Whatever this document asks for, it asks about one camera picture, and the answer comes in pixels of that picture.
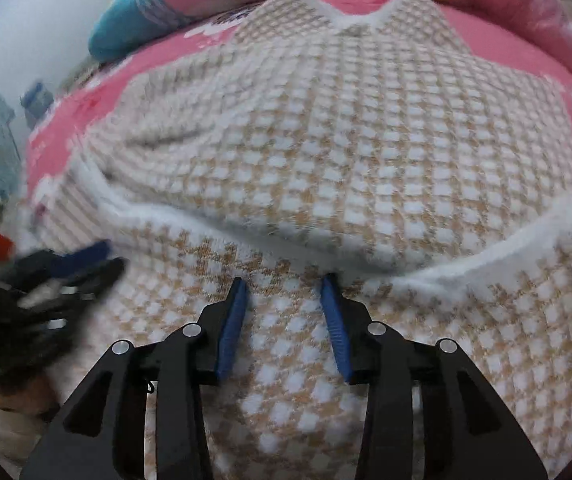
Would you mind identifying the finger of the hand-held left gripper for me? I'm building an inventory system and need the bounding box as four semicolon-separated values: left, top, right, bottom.
16;257;127;311
6;239;112;281

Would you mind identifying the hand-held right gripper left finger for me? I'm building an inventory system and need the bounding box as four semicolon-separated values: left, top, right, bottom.
20;276;251;480

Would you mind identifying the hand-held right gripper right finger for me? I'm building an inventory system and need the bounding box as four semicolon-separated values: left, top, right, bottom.
320;274;548;480

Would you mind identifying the beige houndstooth knit coat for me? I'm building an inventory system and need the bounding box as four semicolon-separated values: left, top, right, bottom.
18;0;572;480

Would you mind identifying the pink floral bed sheet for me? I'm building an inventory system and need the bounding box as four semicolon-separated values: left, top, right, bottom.
26;0;572;211

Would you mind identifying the blue white packet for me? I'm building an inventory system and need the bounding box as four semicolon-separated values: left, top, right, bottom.
20;80;55;130

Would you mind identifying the blue striped pillow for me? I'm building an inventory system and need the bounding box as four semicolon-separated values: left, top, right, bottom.
88;0;191;63

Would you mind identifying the pink floral quilt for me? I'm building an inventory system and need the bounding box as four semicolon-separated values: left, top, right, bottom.
153;0;572;126

